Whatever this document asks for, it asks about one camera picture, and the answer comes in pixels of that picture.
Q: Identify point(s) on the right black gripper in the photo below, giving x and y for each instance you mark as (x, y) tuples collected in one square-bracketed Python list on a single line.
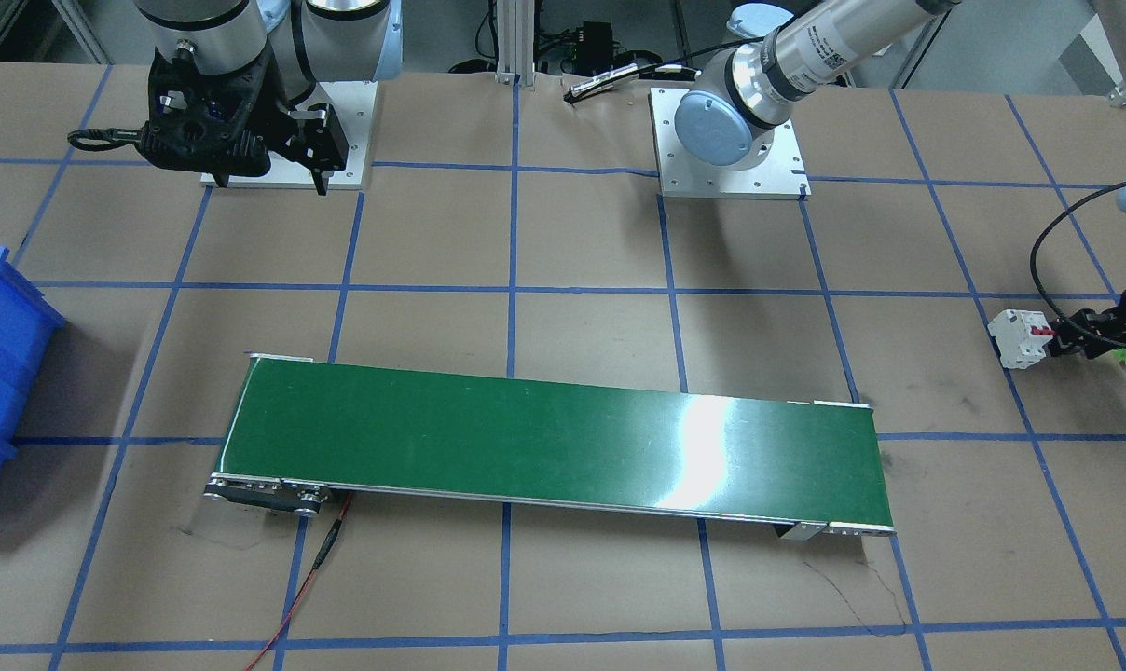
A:
[(279, 119)]

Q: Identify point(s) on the white red circuit breaker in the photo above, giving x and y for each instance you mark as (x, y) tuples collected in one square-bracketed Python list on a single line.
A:
[(1020, 337)]

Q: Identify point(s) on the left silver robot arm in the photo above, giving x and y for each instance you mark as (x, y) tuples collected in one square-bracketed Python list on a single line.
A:
[(750, 86)]

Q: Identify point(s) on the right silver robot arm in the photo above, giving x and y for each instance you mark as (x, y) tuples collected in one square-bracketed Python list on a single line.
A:
[(333, 52)]

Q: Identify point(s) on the green conveyor belt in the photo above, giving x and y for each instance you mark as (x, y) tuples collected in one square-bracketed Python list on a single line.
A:
[(302, 428)]

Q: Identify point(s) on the black power adapter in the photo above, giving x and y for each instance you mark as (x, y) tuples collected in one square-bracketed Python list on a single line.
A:
[(592, 48)]

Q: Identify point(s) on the aluminium frame post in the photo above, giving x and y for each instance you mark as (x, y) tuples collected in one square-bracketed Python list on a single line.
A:
[(516, 45)]

